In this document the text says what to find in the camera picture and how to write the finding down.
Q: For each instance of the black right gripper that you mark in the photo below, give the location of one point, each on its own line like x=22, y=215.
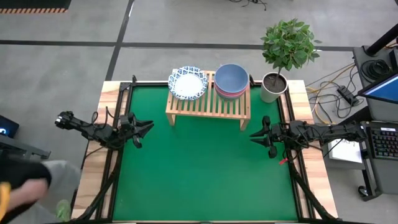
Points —
x=280, y=135

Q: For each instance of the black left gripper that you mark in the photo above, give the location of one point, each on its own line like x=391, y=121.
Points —
x=127, y=130

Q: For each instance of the orange plastic bowl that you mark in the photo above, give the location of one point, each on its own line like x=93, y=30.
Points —
x=231, y=97

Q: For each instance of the pink plastic bowl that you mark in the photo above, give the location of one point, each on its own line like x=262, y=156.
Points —
x=231, y=94

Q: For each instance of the blue white patterned bowl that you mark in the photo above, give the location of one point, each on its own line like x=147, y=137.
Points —
x=188, y=85

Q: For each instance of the teal plastic bowl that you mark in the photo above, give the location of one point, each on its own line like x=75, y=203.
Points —
x=231, y=77

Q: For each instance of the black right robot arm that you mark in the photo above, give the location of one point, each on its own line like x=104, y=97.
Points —
x=329, y=132

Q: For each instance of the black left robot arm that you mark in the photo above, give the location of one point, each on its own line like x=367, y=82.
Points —
x=93, y=132

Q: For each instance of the wooden slatted shelf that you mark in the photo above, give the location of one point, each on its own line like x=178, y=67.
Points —
x=211, y=109

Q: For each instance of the red tag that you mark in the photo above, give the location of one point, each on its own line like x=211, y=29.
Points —
x=283, y=161

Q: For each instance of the white plant pot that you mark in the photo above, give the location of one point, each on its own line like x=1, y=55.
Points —
x=267, y=95

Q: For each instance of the white paper sheet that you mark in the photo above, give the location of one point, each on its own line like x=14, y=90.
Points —
x=345, y=152

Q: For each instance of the black power strip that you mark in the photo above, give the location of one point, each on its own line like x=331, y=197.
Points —
x=346, y=95

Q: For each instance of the person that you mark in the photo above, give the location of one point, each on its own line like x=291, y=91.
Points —
x=62, y=177

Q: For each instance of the green leafy small tree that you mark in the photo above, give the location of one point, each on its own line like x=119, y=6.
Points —
x=289, y=43

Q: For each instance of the green shoe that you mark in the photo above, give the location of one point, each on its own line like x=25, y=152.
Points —
x=63, y=211

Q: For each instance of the grey metal stand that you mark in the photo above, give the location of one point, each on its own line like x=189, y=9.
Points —
x=28, y=151

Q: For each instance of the black keyboard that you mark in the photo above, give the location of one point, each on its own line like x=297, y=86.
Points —
x=385, y=143

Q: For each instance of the dark equipment cart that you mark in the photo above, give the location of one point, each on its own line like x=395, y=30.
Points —
x=382, y=177

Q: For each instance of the dark grey desk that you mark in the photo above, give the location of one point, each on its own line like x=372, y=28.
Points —
x=360, y=53

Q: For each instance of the blue screen monitor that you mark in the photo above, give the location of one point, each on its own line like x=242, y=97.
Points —
x=384, y=90

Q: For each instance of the person's hand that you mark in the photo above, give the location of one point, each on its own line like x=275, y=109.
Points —
x=28, y=193

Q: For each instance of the small black screen device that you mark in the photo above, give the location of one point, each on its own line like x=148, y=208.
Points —
x=7, y=126

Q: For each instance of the black monitor pole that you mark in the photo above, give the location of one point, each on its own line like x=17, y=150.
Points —
x=382, y=40

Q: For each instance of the yellow object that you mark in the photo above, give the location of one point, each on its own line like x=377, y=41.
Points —
x=4, y=199

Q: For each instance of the black mat striped edge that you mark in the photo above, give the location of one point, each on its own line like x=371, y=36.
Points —
x=31, y=3

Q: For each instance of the black aluminium table frame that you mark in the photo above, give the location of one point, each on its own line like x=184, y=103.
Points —
x=109, y=193

